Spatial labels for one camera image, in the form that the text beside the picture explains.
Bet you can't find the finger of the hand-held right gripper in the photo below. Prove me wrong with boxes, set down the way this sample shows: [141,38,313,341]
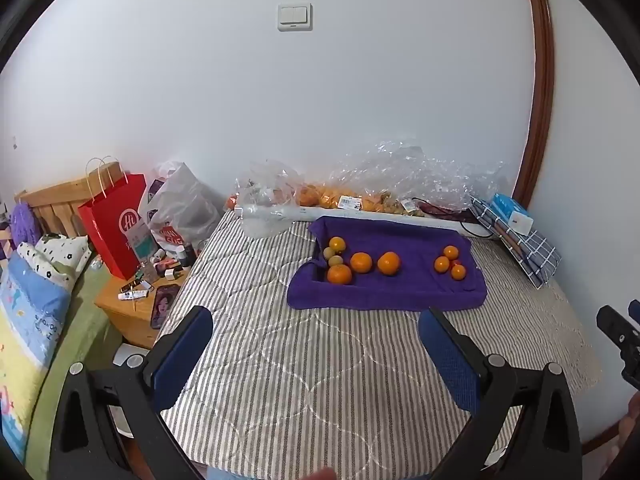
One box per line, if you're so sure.
[596,300,640,391]

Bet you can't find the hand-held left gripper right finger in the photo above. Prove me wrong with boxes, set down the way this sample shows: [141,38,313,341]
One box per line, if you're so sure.
[419,307,583,480]

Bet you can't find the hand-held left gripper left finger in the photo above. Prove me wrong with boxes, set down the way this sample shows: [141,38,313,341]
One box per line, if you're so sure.
[47,305,216,480]

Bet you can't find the bagged brown round fruits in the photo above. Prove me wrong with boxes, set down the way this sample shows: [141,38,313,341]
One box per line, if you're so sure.
[361,192,418,213]

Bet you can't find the phone with picture case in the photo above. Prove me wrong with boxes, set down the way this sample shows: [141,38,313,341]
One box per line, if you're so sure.
[150,283,180,330]

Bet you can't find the white round object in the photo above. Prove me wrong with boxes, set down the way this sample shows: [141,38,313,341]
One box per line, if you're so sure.
[112,344,149,368]

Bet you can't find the wooden nightstand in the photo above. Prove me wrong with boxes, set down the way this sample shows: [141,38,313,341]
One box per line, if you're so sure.
[95,255,193,350]

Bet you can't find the purple towel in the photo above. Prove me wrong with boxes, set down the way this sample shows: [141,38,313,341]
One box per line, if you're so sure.
[287,216,488,312]

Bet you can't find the folded blue checkered cloth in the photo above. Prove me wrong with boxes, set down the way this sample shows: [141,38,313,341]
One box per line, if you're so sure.
[467,196,563,289]

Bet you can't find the green bedsheet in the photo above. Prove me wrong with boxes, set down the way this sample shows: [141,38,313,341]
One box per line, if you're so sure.
[25,255,113,476]

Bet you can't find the red paper shopping bag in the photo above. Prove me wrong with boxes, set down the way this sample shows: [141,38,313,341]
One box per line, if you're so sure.
[77,156,148,281]

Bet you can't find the white plastic bag red print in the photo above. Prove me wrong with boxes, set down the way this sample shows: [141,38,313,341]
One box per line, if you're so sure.
[137,161,223,261]

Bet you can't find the dark red cloth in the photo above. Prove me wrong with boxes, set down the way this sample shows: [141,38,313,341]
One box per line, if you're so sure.
[420,200,471,217]

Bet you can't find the blue yellow cartoon blanket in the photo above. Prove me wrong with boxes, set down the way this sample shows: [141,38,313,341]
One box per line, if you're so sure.
[0,252,71,461]

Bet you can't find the blue white tissue pack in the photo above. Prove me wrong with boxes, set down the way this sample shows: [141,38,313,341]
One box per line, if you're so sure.
[491,192,533,236]

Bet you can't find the white floral pillow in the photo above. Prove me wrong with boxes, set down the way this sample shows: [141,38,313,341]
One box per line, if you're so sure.
[17,234,93,291]

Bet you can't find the large crumpled clear plastic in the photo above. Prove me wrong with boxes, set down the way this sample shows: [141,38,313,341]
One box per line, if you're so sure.
[327,137,513,213]

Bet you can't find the clear plastic bag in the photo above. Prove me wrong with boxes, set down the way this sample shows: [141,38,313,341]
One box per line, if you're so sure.
[235,160,306,238]

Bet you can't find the wooden headboard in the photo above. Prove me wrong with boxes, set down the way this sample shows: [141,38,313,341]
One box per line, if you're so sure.
[15,160,126,241]

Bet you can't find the bagged yellow oranges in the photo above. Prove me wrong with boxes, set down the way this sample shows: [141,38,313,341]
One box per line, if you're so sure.
[320,185,365,209]

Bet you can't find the bagged deep orange tangerines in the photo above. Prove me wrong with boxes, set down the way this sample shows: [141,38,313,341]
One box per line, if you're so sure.
[299,183,326,208]

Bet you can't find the black cable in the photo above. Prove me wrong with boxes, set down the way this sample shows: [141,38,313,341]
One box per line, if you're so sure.
[410,197,496,239]

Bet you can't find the brown wooden door frame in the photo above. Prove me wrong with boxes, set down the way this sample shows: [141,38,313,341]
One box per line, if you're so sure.
[509,0,557,207]

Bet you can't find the white wall light switch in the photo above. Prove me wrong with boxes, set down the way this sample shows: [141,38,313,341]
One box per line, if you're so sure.
[277,3,314,32]

